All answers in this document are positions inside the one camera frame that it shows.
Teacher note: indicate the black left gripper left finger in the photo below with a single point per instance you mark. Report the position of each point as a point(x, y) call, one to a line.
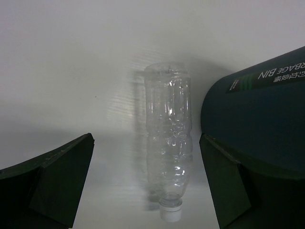
point(44, 192)

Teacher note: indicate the dark grey garbage bin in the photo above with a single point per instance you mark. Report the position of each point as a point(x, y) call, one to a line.
point(260, 111)

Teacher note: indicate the clear unlabelled plastic bottle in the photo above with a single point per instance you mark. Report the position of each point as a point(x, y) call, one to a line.
point(169, 143)

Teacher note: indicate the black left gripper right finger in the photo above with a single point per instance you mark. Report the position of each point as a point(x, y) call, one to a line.
point(249, 193)

